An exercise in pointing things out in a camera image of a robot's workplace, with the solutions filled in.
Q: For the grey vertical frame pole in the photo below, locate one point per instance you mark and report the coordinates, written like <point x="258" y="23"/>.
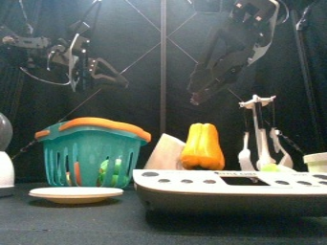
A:
<point x="163" y="63"/>

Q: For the cream toy cup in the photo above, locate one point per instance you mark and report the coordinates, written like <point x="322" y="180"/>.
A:
<point x="317" y="162"/>

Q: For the white kitchen scale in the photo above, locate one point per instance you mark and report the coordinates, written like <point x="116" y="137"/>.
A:
<point x="230" y="191"/>

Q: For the yellow orange toy bell pepper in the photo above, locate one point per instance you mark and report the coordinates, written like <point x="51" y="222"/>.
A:
<point x="202" y="146"/>

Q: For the green toy vegetable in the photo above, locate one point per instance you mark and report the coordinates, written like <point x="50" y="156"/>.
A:
<point x="111" y="172"/>

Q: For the white toy spatula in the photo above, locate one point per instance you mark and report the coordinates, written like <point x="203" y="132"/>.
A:
<point x="246" y="156"/>

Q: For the grey white toy kettle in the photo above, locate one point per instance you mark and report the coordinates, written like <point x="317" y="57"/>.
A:
<point x="6" y="166"/>

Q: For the white utensil rack stand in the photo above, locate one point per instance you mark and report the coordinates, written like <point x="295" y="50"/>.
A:
<point x="257" y="108"/>

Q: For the small green toy piece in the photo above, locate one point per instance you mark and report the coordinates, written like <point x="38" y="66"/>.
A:
<point x="270" y="167"/>

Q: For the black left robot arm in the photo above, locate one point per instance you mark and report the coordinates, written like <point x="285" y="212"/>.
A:
<point x="26" y="41"/>

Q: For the orange toy carrot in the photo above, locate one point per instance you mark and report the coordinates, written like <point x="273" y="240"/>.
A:
<point x="76" y="173"/>

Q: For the dark slanted frame pole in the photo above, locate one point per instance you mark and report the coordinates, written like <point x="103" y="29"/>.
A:
<point x="306" y="79"/>

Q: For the white toy ladle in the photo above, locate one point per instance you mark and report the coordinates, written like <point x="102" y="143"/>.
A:
<point x="265" y="153"/>

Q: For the white round plate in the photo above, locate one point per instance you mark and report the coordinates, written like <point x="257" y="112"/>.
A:
<point x="75" y="193"/>

